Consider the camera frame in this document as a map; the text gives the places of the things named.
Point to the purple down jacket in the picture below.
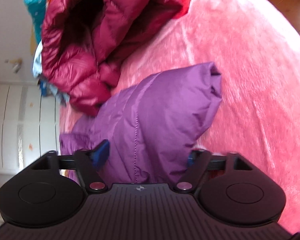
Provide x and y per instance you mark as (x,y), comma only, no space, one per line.
(151,127)

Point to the dark red down jacket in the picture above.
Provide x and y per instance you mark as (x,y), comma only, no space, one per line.
(85,43)

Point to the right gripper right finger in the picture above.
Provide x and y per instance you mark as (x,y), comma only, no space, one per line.
(198,162)

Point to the pink bed blanket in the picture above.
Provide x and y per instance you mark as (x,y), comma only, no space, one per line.
(257,52)

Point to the white sliding wardrobe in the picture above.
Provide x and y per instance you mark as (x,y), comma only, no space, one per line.
(29,126)

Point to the wall lamp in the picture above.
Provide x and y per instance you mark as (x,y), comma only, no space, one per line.
(15,63)

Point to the blue box on nightstand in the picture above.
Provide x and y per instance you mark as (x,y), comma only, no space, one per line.
(44,88)

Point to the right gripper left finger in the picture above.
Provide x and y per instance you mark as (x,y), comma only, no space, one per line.
(88,163)

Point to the light blue down jacket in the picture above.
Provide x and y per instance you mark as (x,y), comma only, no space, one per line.
(37,61)

